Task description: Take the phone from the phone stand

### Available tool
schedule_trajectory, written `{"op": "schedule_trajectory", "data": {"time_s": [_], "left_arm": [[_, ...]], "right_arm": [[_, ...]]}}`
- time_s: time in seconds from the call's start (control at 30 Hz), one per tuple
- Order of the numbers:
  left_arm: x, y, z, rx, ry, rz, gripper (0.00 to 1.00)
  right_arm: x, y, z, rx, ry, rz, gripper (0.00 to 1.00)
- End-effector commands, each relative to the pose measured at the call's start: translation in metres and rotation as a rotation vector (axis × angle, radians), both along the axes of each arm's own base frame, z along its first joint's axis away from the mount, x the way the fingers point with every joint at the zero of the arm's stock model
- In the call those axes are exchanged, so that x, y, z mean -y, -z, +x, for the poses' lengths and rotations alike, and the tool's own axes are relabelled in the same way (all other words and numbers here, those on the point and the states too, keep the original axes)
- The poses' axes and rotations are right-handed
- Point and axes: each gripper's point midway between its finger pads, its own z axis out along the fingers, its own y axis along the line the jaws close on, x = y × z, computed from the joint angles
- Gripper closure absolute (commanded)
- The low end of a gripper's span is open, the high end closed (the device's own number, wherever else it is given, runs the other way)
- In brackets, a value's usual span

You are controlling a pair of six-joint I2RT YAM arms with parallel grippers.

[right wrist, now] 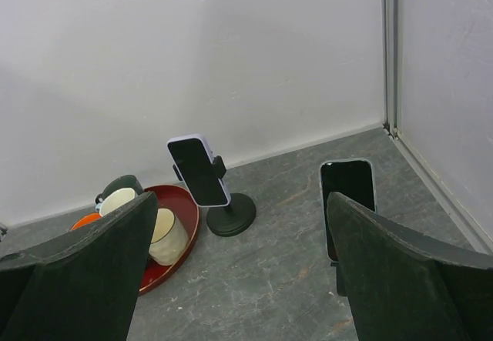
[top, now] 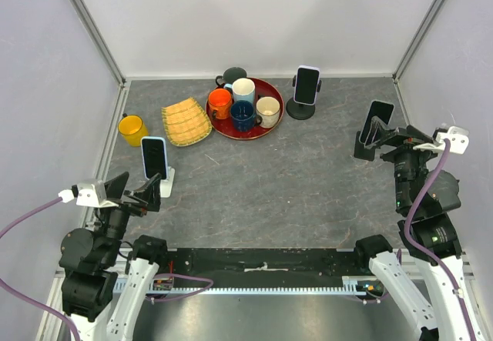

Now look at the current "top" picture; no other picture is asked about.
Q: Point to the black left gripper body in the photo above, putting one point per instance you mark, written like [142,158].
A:
[132,205]

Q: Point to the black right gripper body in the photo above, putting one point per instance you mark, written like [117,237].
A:
[404,152]

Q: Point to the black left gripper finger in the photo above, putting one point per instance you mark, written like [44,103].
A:
[114,188]
[148,195]

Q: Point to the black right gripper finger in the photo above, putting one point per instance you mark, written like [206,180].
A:
[365,136]
[380,127]

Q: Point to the clear cased black phone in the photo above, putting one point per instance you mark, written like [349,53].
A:
[379,112]

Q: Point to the light blue cased phone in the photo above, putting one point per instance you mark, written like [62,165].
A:
[154,156]

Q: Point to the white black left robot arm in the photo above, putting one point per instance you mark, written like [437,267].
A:
[89,255]

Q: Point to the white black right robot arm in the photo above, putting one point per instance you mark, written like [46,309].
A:
[424,195]

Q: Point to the white phone stand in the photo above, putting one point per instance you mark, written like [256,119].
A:
[166,185]

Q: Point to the black block phone stand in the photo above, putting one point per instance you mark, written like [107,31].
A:
[360,152]

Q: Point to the black round-base phone stand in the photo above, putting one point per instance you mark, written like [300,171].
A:
[302,111]

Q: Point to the lavender cased phone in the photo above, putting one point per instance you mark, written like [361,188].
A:
[306,85]

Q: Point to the yellow mug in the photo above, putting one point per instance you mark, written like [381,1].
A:
[132,128]

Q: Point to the woven bamboo tray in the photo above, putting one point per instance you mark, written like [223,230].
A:
[186,123]

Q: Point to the cream dimpled mug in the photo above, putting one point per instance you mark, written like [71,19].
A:
[268,108]

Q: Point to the orange mug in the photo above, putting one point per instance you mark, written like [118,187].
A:
[220,102]

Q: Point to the dark blue mug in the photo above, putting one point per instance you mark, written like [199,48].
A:
[244,116]

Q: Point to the red round tray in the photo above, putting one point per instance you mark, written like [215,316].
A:
[264,90]

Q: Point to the light blue mug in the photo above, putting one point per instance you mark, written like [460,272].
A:
[242,90]

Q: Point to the dark grey mug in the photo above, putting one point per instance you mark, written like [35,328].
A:
[230,75]

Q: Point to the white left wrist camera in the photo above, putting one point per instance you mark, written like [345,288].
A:
[90,193]

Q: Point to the grey slotted cable duct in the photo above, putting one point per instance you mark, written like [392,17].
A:
[348,288]

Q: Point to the right aluminium frame post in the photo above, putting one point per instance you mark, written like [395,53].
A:
[427,21]

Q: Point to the aluminium frame post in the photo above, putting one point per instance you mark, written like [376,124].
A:
[92,29]
[427,21]

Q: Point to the left aluminium frame post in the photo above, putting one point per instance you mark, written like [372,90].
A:
[92,29]

